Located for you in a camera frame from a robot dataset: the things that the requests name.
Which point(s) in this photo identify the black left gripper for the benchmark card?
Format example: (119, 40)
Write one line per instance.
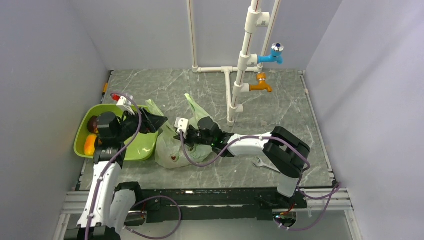
(151, 123)

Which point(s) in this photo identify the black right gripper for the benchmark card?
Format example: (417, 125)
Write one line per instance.
(186, 140)

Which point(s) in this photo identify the light green plastic bag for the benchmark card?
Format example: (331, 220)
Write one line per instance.
(169, 151)

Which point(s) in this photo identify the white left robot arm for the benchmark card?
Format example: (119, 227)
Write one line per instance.
(109, 202)

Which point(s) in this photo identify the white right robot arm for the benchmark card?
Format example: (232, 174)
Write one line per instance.
(288, 153)

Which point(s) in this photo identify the dark red fake apple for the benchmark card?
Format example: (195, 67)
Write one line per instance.
(92, 125)

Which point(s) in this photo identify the yellow orange fake mango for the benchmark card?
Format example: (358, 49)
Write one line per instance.
(89, 145)

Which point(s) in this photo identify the green plastic basin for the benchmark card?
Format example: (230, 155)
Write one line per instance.
(140, 149)

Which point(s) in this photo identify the silver metal wrench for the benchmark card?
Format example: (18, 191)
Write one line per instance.
(259, 163)

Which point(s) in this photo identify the orange plastic faucet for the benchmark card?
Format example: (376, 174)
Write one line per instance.
(262, 84)

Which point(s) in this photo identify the blue plastic faucet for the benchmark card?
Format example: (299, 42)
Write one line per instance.
(275, 55)

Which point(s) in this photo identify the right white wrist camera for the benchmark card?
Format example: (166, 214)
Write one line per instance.
(181, 125)

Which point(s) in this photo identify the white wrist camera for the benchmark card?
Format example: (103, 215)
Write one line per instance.
(123, 103)
(181, 125)

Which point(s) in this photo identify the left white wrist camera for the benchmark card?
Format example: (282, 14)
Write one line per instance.
(123, 103)

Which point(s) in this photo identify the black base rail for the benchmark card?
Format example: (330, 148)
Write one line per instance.
(259, 203)

